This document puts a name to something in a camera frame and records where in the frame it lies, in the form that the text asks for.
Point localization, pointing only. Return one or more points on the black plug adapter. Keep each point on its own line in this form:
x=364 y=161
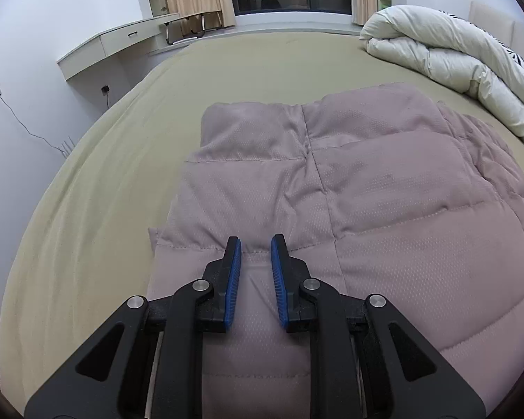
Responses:
x=105 y=89

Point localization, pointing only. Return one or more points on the white wall-mounted desk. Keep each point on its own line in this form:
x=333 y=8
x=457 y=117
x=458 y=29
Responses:
x=113 y=39

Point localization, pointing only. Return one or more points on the bed with olive sheet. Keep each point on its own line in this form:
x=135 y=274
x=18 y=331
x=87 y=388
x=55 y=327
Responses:
x=113 y=183

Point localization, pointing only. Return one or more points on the beige padded headboard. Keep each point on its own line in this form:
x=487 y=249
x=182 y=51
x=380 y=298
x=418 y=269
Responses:
x=493 y=19

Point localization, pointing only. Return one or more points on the white router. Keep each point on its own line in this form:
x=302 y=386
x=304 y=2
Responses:
x=65 y=148

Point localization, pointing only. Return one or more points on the pink hooded puffer coat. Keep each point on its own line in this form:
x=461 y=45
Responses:
x=375 y=205

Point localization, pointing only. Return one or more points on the small folding table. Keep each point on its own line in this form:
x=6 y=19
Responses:
x=174 y=22

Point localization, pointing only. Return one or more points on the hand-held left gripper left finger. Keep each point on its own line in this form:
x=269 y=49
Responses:
x=233 y=283

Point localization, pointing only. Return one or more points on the white rolled duvet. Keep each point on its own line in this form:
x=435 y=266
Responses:
x=441 y=48

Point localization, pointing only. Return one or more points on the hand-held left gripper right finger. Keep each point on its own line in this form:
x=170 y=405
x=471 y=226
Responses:
x=277 y=283

